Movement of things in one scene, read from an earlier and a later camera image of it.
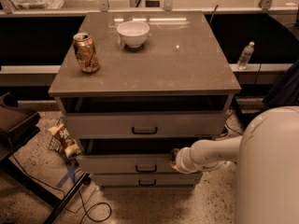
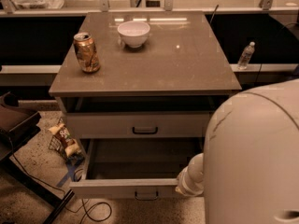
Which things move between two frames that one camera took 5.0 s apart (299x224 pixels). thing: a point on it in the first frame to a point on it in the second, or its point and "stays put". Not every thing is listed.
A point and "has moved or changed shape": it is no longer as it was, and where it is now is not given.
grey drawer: [145, 125] stays put
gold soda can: [86, 52] stays put
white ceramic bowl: [134, 33] stays put
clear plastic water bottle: [246, 55] stays put
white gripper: [183, 161] to [188, 179]
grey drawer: [127, 155] has moved or changed shape
